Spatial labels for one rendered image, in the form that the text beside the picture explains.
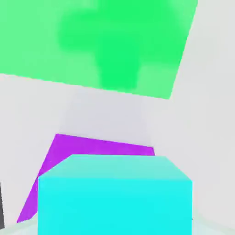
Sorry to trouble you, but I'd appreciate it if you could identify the large green box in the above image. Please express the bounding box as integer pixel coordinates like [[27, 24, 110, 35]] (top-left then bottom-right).
[[0, 0, 199, 100]]

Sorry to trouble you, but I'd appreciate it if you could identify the small purple cube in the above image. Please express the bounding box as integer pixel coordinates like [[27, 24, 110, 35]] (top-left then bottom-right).
[[16, 133, 156, 224]]

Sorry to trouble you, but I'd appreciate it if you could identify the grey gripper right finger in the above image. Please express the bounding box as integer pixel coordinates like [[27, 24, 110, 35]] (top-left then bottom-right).
[[191, 211, 235, 235]]

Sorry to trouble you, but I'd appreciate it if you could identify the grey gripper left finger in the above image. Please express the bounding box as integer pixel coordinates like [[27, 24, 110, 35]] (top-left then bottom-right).
[[0, 212, 39, 235]]

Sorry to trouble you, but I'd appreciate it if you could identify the small cyan cube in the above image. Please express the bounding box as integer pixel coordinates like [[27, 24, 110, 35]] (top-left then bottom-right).
[[37, 154, 193, 235]]

